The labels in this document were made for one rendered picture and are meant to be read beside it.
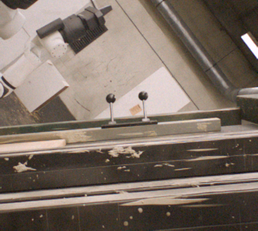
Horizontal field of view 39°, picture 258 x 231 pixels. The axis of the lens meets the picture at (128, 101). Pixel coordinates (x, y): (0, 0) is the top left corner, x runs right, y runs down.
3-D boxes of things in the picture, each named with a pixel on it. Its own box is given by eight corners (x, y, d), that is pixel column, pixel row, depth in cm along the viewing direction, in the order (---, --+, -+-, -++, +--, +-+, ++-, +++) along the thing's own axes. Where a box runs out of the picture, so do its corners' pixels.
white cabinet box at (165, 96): (48, 153, 541) (159, 68, 537) (72, 184, 541) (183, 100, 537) (38, 161, 480) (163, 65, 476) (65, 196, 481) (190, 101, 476)
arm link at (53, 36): (81, 48, 133) (54, 63, 130) (66, 31, 139) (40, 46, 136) (74, 25, 124) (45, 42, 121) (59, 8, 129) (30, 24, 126)
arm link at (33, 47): (66, 43, 132) (40, 69, 133) (54, 30, 136) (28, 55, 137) (56, 35, 126) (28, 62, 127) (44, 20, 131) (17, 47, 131)
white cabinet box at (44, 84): (17, 85, 643) (49, 60, 641) (37, 111, 643) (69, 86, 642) (8, 84, 597) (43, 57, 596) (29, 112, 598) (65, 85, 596)
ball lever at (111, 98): (107, 129, 132) (106, 97, 138) (118, 128, 132) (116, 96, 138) (107, 125, 129) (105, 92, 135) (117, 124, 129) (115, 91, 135)
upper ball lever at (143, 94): (140, 126, 132) (137, 94, 138) (151, 126, 132) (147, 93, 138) (140, 122, 129) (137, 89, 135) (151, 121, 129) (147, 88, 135)
